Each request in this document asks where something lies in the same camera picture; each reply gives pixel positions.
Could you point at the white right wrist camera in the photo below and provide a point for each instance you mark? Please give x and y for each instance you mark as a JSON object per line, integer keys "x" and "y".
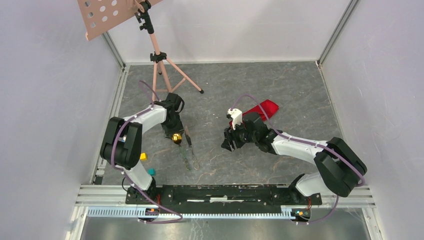
{"x": 235, "y": 116}

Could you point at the yellow cube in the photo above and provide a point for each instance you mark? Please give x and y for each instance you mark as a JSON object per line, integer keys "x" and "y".
{"x": 143, "y": 156}

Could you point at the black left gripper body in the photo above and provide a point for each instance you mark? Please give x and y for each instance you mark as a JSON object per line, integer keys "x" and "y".
{"x": 171, "y": 127}

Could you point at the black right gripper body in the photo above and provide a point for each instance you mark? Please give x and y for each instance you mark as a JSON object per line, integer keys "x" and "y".
{"x": 240, "y": 136}

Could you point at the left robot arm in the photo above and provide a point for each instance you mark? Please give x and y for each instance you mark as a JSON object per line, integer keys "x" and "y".
{"x": 122, "y": 142}

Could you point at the red cloth napkin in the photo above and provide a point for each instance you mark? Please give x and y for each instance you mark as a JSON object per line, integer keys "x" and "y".
{"x": 263, "y": 111}

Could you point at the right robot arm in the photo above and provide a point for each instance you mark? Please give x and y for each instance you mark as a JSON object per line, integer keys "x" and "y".
{"x": 339, "y": 169}

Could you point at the teal cube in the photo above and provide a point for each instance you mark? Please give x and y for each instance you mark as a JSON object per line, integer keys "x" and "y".
{"x": 151, "y": 171}

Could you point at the iridescent spoon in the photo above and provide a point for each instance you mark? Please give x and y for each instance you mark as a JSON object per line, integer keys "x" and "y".
{"x": 177, "y": 139}

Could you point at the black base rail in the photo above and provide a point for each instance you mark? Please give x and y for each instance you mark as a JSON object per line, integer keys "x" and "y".
{"x": 230, "y": 199}

